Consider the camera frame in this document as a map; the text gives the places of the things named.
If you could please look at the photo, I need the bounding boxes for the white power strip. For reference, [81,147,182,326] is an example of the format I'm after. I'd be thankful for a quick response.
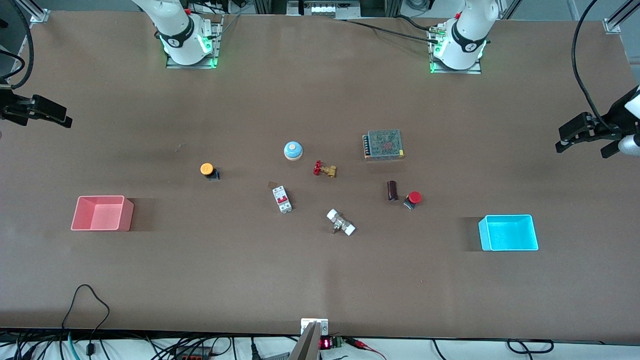
[286,0,362,17]

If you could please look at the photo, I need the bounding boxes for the black looped cable with plug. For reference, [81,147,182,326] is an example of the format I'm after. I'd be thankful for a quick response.
[61,283,111,357]

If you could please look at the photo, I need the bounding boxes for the metal valve white ends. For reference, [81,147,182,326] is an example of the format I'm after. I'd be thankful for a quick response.
[326,208,357,237]

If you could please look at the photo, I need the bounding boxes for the black coiled cable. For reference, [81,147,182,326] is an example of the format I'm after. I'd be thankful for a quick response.
[506,338,555,355]

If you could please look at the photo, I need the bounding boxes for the white metal bracket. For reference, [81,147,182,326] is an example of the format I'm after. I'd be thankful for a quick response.
[300,317,330,337]

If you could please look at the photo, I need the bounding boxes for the white red circuit breaker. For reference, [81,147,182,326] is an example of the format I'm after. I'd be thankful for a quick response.
[272,185,294,214]

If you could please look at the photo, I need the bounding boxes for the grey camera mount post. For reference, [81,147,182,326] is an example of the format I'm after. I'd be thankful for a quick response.
[288,321,321,360]

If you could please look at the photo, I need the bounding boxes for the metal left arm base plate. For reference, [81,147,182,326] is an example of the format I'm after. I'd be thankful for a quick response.
[428,24,483,75]

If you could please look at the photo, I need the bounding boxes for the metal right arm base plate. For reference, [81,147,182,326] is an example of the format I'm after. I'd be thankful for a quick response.
[165,14,224,70]

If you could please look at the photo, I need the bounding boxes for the pink plastic box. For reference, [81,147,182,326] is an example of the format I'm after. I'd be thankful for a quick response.
[70,195,135,232]

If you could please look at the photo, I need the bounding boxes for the red clip lead wire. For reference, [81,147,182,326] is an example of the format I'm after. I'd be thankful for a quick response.
[344,337,387,360]

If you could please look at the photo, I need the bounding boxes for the black cable across table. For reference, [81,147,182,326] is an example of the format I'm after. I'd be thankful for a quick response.
[330,15,443,45]

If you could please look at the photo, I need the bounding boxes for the aluminium frame profile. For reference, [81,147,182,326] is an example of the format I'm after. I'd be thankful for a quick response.
[14,0,51,24]
[603,0,640,34]

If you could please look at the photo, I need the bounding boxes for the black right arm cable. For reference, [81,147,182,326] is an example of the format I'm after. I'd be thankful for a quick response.
[0,0,35,92]

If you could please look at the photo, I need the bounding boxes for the brass valve red handle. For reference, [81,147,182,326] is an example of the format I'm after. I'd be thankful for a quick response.
[313,160,338,179]

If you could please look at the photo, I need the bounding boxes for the cyan plastic box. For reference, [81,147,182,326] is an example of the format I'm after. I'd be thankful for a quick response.
[478,214,540,252]

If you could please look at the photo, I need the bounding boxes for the metal mesh power supply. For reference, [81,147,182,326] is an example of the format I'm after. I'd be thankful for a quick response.
[362,129,406,161]

